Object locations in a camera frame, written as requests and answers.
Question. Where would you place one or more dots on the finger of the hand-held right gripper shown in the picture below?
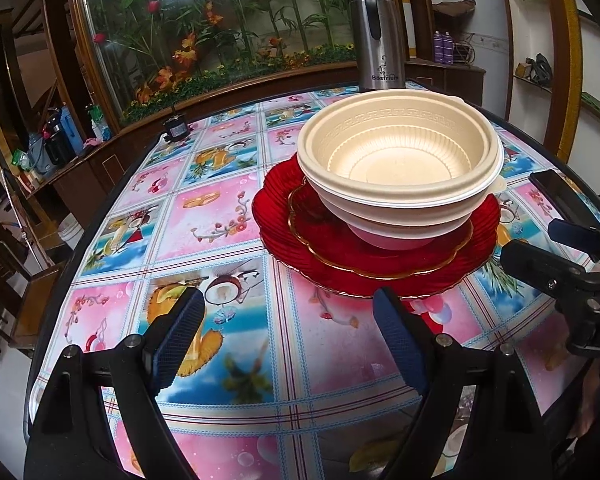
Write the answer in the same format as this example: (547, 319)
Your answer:
(540, 262)
(567, 232)

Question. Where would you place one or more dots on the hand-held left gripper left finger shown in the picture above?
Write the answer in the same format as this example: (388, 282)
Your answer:
(177, 340)

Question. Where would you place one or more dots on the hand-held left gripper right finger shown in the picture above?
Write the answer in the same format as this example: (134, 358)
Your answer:
(400, 345)

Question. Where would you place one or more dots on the white paper bowl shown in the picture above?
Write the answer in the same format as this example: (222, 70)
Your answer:
(390, 237)

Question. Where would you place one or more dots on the small red scalloped plate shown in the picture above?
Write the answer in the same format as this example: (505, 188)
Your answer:
(330, 245)

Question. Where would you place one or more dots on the large red scalloped plate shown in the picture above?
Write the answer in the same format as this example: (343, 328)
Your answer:
(280, 240)

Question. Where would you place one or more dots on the beige ribbed plastic bowl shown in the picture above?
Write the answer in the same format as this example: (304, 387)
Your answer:
(380, 201)
(395, 160)

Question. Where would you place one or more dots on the person's right hand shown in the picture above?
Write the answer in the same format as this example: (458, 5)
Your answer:
(597, 400)

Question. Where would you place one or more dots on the black flat object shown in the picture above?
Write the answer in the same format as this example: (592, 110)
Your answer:
(555, 186)

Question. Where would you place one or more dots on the printed pink blue tablecloth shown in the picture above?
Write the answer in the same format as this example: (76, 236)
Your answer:
(220, 215)

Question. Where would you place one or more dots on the white plastic bucket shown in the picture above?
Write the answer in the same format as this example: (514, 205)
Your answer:
(70, 232)

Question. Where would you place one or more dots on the wooden chair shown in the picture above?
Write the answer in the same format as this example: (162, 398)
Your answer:
(35, 285)

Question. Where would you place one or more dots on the dark bundled object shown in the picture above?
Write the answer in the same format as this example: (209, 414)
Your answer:
(535, 67)

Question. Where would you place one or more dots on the dark wooden cabinet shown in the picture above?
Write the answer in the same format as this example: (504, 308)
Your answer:
(450, 82)

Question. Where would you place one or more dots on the wooden sideboard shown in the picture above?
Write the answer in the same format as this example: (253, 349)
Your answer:
(105, 160)

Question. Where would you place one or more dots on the small black motor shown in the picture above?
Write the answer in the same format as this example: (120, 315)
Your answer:
(175, 130)

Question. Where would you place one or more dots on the purple bottle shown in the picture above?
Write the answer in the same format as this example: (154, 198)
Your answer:
(438, 49)
(448, 50)

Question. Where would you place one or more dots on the black kitchen appliance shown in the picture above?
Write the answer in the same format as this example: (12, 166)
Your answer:
(57, 147)

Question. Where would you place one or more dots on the white bottle with green cap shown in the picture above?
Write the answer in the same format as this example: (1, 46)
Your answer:
(97, 125)

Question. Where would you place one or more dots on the blue water jug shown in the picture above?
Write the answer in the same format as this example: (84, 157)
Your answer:
(71, 130)

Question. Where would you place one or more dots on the green plastic bag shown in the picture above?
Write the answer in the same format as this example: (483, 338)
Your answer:
(22, 160)

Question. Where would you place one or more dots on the stainless steel thermos jug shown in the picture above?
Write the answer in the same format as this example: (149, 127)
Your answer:
(377, 45)

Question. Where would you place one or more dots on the glass flower display case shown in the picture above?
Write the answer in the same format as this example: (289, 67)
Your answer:
(230, 25)

